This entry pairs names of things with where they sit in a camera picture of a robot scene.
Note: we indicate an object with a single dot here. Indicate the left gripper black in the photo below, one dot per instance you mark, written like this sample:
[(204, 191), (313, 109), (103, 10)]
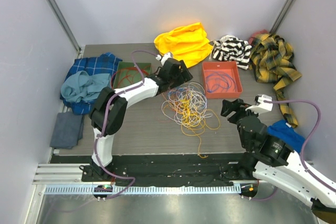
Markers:
[(184, 77)]

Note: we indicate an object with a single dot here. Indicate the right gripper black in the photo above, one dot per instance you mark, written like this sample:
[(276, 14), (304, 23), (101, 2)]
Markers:
[(228, 106)]

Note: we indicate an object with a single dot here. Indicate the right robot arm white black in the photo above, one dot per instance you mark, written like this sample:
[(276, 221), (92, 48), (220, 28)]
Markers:
[(271, 159)]

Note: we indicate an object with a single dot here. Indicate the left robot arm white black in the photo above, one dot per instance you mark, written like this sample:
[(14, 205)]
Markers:
[(109, 109)]

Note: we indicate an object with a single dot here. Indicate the orange-red plastic tray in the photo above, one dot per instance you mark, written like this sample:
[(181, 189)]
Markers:
[(221, 80)]

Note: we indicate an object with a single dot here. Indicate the black white striped cloth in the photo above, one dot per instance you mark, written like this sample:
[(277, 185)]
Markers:
[(231, 48)]

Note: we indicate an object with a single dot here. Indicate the bright blue cloth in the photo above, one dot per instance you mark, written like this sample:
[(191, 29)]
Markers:
[(285, 132)]

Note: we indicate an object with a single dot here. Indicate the green plastic tray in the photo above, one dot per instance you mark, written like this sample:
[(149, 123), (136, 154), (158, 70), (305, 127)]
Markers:
[(127, 74)]

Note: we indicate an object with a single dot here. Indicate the yellow black plaid cloth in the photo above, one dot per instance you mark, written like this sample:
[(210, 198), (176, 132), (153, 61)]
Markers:
[(271, 60)]

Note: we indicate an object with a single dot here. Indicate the pink cloth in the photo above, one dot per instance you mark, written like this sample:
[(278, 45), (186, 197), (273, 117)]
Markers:
[(255, 34)]

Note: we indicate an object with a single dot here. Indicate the light blue cloth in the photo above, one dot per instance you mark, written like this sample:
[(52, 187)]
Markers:
[(82, 87)]

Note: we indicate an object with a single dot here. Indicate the grey folded cloth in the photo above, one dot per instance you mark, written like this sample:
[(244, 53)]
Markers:
[(68, 130)]

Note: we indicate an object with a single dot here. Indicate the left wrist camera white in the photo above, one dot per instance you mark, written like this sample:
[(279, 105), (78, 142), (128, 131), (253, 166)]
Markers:
[(163, 58)]

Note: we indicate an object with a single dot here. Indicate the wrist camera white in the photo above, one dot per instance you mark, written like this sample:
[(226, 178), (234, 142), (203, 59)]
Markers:
[(163, 58), (263, 104)]

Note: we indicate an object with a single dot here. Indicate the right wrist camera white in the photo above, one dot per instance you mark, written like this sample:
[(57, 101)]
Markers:
[(263, 104)]

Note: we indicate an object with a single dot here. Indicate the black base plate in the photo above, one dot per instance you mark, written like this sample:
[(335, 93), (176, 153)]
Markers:
[(162, 170)]

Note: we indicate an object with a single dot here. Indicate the white slotted cable duct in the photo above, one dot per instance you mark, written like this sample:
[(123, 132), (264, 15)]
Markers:
[(110, 190)]

